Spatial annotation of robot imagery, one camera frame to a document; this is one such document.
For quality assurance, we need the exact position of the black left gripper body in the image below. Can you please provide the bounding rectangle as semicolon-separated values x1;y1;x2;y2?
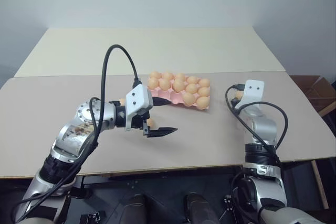
130;110;152;137

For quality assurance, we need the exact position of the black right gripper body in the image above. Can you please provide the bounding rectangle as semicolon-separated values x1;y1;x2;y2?
229;97;241;110

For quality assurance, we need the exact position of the pink egg tray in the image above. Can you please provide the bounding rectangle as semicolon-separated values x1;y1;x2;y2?
146;73;212;111

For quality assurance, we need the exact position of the brown cardboard box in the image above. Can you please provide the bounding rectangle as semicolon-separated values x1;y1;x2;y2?
288;74;336;116

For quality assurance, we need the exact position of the dark rounded shape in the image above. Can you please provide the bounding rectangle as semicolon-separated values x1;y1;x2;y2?
122;194;159;224
183;192;219;224

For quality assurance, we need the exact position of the light wooden slat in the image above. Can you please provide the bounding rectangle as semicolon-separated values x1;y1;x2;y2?
310;159;330;209

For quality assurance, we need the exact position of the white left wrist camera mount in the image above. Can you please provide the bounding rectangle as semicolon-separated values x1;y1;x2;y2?
124;84;154;132

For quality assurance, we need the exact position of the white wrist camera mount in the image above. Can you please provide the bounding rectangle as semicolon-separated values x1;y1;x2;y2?
234;79;265;111
124;84;154;132

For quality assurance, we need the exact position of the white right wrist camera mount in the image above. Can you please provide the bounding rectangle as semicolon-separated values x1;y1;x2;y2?
234;79;265;111

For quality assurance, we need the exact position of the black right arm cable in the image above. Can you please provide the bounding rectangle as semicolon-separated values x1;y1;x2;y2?
225;83;289;164

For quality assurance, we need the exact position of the black base frame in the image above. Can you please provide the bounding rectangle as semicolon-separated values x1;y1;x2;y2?
69;166;245;224

